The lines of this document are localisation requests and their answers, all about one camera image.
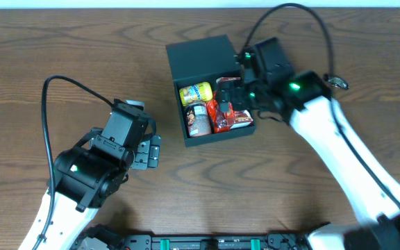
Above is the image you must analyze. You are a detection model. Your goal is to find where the yellow snack cup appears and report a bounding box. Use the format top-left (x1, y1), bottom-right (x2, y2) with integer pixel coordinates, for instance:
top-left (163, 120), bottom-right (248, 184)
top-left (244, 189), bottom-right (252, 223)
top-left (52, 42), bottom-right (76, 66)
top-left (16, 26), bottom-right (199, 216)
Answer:
top-left (178, 82), bottom-right (213, 106)

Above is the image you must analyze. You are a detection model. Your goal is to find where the red candy bag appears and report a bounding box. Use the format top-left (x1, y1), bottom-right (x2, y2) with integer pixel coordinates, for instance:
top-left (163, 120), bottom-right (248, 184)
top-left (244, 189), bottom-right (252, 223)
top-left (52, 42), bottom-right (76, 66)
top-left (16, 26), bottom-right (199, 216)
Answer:
top-left (206, 92), bottom-right (231, 133)

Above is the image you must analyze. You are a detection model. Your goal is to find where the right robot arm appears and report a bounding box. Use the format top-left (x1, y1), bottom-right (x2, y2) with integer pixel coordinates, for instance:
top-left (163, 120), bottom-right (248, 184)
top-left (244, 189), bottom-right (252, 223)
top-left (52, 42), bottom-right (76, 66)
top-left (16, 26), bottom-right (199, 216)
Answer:
top-left (216, 71), bottom-right (400, 249)

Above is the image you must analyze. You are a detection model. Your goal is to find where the small black candy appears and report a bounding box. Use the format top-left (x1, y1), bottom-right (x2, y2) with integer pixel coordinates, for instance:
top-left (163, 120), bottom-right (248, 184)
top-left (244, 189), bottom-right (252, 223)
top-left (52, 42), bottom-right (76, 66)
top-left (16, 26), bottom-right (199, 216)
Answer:
top-left (327, 76), bottom-right (349, 90)

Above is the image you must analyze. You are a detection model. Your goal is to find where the dark green open box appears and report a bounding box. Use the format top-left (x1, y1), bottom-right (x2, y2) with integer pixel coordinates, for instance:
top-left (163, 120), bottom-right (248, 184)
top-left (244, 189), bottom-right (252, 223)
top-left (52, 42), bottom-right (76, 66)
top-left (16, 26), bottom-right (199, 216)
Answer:
top-left (166, 35), bottom-right (256, 147)

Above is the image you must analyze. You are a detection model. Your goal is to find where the Hello Panda biscuit box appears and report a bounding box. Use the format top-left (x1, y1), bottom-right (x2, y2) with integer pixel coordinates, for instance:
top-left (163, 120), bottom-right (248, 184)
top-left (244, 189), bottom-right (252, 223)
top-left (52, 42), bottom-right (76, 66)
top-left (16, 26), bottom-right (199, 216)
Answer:
top-left (215, 76), bottom-right (255, 130)

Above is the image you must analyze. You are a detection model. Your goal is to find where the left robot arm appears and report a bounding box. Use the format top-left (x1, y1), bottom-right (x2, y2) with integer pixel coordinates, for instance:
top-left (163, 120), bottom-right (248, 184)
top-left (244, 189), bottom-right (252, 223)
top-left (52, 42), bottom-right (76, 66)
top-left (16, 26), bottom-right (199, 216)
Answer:
top-left (20, 133), bottom-right (161, 249)

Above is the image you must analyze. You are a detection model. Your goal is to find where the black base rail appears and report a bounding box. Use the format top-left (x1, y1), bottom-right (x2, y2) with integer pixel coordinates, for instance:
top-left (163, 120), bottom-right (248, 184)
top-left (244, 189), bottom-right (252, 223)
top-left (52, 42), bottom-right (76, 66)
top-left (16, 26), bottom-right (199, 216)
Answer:
top-left (70, 224), bottom-right (310, 250)

